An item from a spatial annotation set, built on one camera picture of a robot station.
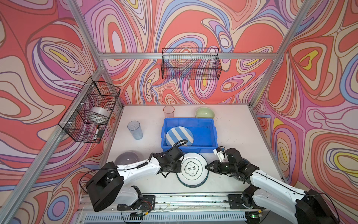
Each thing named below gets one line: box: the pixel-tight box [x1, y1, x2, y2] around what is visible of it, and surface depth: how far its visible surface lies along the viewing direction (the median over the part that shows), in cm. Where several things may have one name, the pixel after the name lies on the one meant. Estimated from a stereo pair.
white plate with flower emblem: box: [176, 152, 209, 189], surface depth 84 cm
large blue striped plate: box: [165, 126, 194, 147], surface depth 101 cm
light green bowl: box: [195, 107, 215, 119], surface depth 111 cm
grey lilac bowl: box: [114, 150, 145, 167], surface depth 86 cm
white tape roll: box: [86, 106, 111, 125], surface depth 74 cm
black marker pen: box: [94, 125, 100, 141], surface depth 74 cm
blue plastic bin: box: [161, 117, 219, 154], surface depth 102 cm
